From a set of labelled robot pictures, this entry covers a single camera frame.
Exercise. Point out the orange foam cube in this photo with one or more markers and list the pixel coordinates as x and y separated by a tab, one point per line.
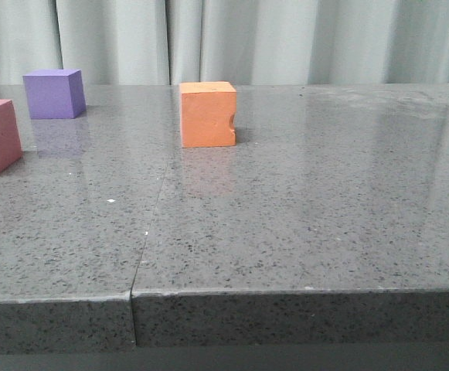
207	110

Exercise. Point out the grey-white curtain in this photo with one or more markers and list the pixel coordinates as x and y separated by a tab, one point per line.
244	42

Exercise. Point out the purple foam cube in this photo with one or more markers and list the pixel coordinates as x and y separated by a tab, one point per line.
54	94

